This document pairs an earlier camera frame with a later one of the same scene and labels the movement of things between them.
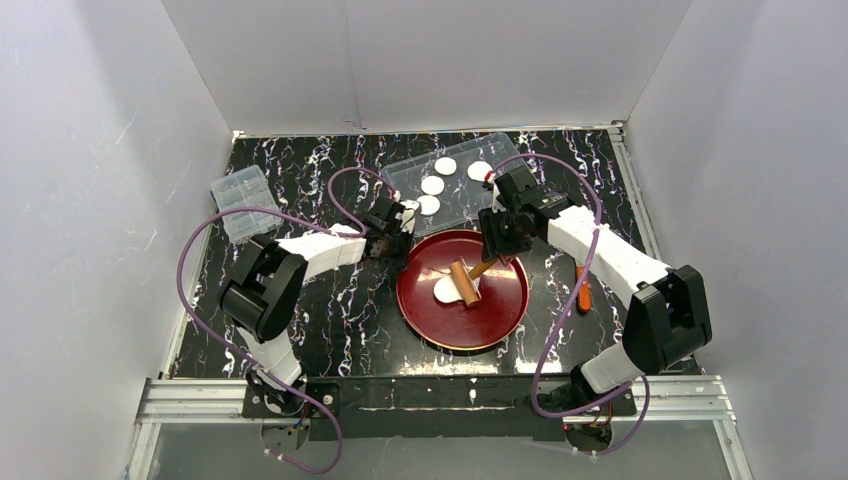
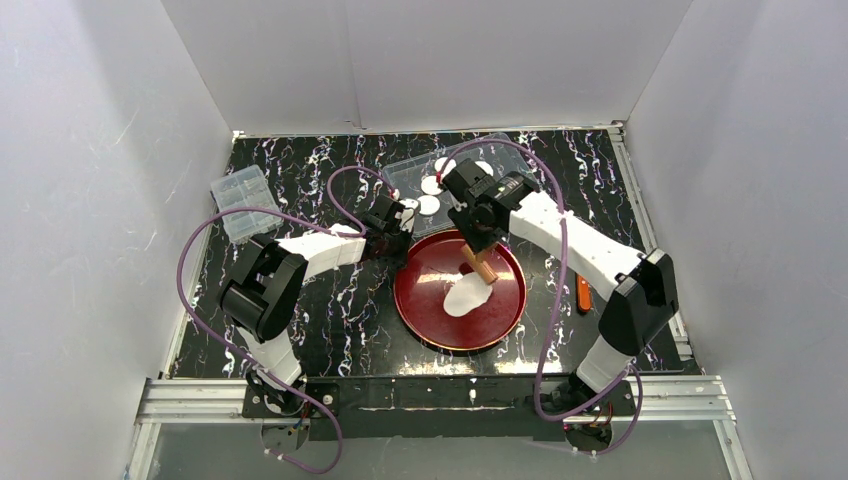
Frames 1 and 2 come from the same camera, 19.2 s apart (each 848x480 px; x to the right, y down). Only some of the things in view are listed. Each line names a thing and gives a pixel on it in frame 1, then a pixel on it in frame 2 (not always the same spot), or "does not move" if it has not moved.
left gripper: (398, 221) does not move
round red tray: (455, 325) does not move
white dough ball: (446, 289) → (466, 294)
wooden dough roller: (465, 279) → (479, 264)
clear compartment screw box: (247, 188) does not move
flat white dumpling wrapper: (445, 166) does not move
